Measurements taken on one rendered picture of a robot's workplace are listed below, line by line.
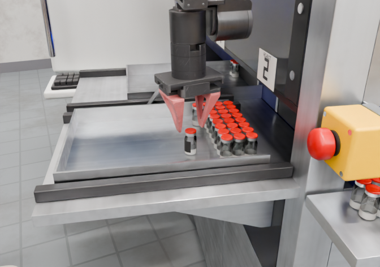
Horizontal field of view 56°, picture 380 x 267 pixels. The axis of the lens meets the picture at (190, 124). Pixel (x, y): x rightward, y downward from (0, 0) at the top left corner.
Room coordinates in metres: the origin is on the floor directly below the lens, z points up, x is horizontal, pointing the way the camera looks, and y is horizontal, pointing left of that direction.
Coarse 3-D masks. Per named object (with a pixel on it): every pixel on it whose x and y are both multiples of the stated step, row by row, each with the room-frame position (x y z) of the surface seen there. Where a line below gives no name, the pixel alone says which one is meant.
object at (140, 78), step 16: (128, 64) 1.06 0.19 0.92; (144, 64) 1.07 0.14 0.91; (160, 64) 1.08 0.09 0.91; (208, 64) 1.10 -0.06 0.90; (224, 64) 1.11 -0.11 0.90; (128, 80) 1.01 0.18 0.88; (144, 80) 1.01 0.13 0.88; (224, 80) 1.01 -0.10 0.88; (240, 80) 1.01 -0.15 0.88; (128, 96) 0.81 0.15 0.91; (144, 96) 0.81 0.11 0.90; (160, 96) 0.82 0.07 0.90; (240, 96) 0.85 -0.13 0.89; (256, 96) 0.86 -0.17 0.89
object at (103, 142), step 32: (96, 128) 0.68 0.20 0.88; (128, 128) 0.68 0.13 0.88; (160, 128) 0.68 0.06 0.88; (64, 160) 0.52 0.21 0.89; (96, 160) 0.55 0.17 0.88; (128, 160) 0.55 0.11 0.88; (160, 160) 0.55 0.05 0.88; (192, 160) 0.49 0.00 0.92; (224, 160) 0.49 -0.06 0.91; (256, 160) 0.50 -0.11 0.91
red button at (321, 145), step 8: (320, 128) 0.40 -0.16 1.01; (328, 128) 0.40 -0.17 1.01; (312, 136) 0.39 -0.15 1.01; (320, 136) 0.38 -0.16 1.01; (328, 136) 0.38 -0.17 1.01; (312, 144) 0.39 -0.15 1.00; (320, 144) 0.38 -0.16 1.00; (328, 144) 0.37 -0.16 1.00; (312, 152) 0.39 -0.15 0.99; (320, 152) 0.37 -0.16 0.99; (328, 152) 0.37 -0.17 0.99; (320, 160) 0.38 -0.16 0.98
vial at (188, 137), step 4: (188, 136) 0.57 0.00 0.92; (192, 136) 0.57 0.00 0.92; (188, 140) 0.56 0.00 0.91; (192, 140) 0.56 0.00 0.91; (196, 140) 0.57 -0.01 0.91; (192, 144) 0.56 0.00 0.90; (196, 144) 0.57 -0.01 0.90; (192, 148) 0.56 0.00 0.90; (196, 148) 0.57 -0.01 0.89; (192, 152) 0.56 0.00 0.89
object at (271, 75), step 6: (264, 54) 0.66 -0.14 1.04; (258, 60) 0.68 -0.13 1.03; (264, 60) 0.65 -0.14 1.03; (270, 60) 0.63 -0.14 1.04; (276, 60) 0.60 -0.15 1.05; (258, 66) 0.68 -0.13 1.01; (270, 66) 0.62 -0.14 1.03; (276, 66) 0.60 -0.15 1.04; (258, 72) 0.68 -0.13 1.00; (270, 72) 0.62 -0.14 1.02; (258, 78) 0.67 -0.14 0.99; (270, 78) 0.62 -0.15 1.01; (270, 84) 0.61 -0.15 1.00
